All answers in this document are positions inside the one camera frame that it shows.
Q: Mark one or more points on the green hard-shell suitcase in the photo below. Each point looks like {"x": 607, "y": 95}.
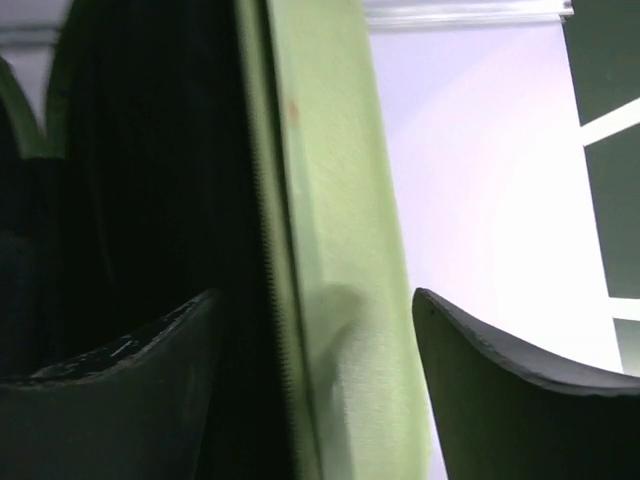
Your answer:
{"x": 155, "y": 150}

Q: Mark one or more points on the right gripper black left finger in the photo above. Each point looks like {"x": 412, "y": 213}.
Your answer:
{"x": 135, "y": 408}

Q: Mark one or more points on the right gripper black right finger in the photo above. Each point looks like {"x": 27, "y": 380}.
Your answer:
{"x": 507, "y": 409}

